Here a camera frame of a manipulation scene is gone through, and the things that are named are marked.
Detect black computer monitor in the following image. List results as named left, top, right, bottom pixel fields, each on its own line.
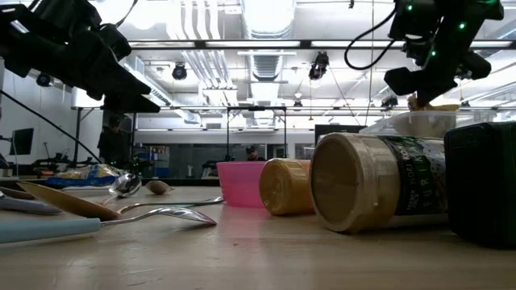
left=10, top=127, right=35, bottom=156

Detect orange spice bottle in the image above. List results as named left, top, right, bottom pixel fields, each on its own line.
left=258, top=157, right=316, bottom=217

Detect all-metal spoon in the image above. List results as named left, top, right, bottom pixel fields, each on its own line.
left=144, top=179, right=176, bottom=197

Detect silver ventilation duct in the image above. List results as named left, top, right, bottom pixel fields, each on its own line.
left=240, top=0, right=298, bottom=81

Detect pink plastic bowl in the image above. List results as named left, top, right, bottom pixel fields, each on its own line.
left=215, top=160, right=268, bottom=209

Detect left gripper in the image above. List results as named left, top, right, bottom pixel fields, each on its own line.
left=0, top=6, right=161, bottom=114

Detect black camera cable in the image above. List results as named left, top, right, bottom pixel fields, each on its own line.
left=343, top=6, right=400, bottom=72
left=114, top=0, right=140, bottom=27

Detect dark wall screen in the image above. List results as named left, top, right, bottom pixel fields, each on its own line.
left=314, top=123, right=368, bottom=136

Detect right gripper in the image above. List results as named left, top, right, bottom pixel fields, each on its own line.
left=385, top=11, right=493, bottom=109

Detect black overhead crossbar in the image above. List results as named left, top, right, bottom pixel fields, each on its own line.
left=128, top=39, right=516, bottom=51

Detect spoon with purple handle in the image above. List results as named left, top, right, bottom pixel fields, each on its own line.
left=0, top=196, right=65, bottom=216

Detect deep clear plastic bin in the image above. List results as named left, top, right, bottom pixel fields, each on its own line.
left=358, top=109, right=499, bottom=140

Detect black hanging ceiling device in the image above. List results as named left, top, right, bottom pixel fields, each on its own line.
left=307, top=51, right=331, bottom=81

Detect wooden spoon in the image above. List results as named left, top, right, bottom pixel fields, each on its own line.
left=16, top=180, right=225, bottom=222

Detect black ceiling lamp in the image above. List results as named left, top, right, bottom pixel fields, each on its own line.
left=171, top=62, right=189, bottom=81

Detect black left camera cable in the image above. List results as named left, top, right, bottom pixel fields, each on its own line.
left=114, top=0, right=140, bottom=27

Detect green black spice box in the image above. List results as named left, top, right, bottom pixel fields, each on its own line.
left=443, top=120, right=516, bottom=250

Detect spoon with light-blue handle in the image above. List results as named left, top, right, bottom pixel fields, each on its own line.
left=0, top=205, right=218, bottom=245

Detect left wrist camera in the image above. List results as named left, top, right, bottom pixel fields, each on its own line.
left=40, top=0, right=133, bottom=61

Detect white ceiling pipes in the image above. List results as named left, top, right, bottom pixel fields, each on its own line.
left=181, top=0, right=235, bottom=108

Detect furikake jar beige lid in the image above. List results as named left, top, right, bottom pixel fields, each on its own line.
left=309, top=131, right=449, bottom=235

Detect black workstation frame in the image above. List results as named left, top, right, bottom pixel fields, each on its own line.
left=71, top=105, right=288, bottom=164

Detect spoon with orange handle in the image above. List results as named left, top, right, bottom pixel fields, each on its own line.
left=98, top=172, right=143, bottom=207

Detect person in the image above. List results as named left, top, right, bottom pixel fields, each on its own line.
left=97, top=114, right=134, bottom=168
left=244, top=144, right=264, bottom=162

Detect black right camera cable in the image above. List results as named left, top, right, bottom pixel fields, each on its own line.
left=343, top=6, right=400, bottom=72

